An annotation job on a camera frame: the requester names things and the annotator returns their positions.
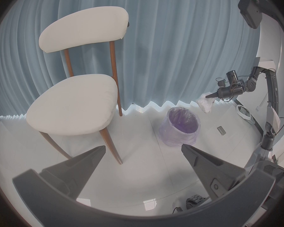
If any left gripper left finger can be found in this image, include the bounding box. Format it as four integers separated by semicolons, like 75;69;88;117
40;145;107;199

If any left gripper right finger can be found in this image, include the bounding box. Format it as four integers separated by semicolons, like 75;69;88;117
181;144;247;198

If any white wrapper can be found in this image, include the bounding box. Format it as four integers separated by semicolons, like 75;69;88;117
196;92;216;114

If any purple plastic bag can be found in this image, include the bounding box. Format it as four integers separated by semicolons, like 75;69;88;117
159;107;201;147

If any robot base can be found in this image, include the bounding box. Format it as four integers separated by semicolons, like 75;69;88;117
256;150;284;181

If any white trash bin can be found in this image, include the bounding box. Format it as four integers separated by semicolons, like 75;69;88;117
159;107;201;147

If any white cushioned wooden chair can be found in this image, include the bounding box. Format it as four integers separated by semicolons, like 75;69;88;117
26;6;129;165

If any pale blue curtain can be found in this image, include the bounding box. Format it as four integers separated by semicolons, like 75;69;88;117
0;0;262;119

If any white ring-shaped object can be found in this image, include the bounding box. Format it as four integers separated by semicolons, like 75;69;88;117
235;104;255;126

